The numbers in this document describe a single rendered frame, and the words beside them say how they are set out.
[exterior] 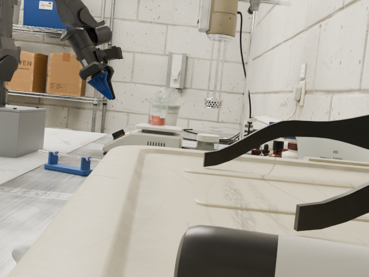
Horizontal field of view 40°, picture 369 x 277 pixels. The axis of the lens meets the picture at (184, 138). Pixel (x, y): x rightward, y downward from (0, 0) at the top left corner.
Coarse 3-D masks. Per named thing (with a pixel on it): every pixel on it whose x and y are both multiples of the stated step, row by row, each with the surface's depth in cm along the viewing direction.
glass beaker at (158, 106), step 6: (150, 102) 133; (156, 102) 132; (162, 102) 133; (168, 102) 134; (150, 108) 133; (156, 108) 133; (162, 108) 133; (150, 114) 133; (156, 114) 133; (162, 114) 133; (150, 120) 133; (156, 120) 133; (162, 120) 133; (156, 126) 133; (162, 126) 133
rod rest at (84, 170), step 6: (48, 156) 104; (54, 156) 105; (48, 162) 104; (54, 162) 105; (84, 162) 101; (90, 162) 103; (48, 168) 103; (54, 168) 103; (60, 168) 102; (66, 168) 102; (72, 168) 102; (78, 168) 102; (84, 168) 101; (78, 174) 100; (84, 174) 100
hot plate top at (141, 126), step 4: (140, 124) 135; (144, 124) 137; (136, 128) 131; (140, 128) 130; (144, 128) 130; (148, 128) 130; (152, 128) 130; (156, 128) 130; (160, 128) 130; (164, 128) 130; (168, 128) 131; (172, 128) 133; (176, 128) 134; (180, 128) 136; (176, 132) 130; (180, 132) 131
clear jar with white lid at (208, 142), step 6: (198, 138) 132; (204, 138) 130; (210, 138) 130; (216, 138) 131; (198, 144) 131; (204, 144) 130; (210, 144) 130; (216, 144) 131; (204, 150) 130; (210, 150) 130
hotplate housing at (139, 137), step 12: (132, 132) 131; (144, 132) 132; (156, 132) 132; (168, 132) 132; (108, 144) 131; (120, 144) 131; (132, 144) 130; (144, 144) 130; (156, 144) 130; (168, 144) 130; (180, 144) 130
